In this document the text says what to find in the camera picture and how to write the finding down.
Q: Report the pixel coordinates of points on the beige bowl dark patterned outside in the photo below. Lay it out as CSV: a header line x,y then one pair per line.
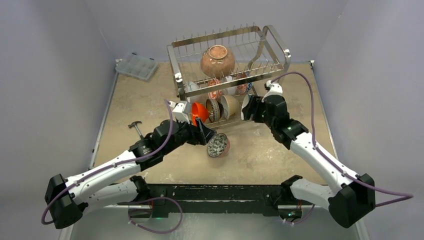
x,y
215,110

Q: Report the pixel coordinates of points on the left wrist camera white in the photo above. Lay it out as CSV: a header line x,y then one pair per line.
x,y
181,111

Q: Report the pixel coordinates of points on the orange white floral bowl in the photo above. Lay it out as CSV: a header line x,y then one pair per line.
x,y
217,93

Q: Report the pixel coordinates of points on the stainless steel dish rack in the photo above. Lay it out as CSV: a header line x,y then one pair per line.
x,y
258,51

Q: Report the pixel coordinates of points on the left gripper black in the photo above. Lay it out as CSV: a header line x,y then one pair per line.
x,y
196,137

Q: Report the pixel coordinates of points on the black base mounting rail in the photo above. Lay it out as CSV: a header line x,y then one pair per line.
x,y
266,200

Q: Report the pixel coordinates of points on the beige bowl brown rim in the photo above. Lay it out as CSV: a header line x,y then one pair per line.
x,y
218,61

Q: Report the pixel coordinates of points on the black white speckled pink bowl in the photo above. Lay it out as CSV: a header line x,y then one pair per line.
x,y
219,146

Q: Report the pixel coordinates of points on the white bowl brown outside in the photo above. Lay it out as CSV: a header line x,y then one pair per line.
x,y
230,105

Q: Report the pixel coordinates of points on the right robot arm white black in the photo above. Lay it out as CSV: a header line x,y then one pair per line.
x,y
347,196

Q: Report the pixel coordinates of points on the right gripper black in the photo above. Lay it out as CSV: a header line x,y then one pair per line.
x,y
255,109

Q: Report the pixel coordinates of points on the white bowl teal outside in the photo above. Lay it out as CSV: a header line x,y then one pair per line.
x,y
244,105

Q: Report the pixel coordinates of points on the orange diamond pattern bowl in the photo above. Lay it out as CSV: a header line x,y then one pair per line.
x,y
243,88

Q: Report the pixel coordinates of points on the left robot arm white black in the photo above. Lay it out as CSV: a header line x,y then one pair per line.
x,y
68,197

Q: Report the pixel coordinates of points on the black hammer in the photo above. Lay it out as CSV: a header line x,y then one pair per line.
x,y
134,125

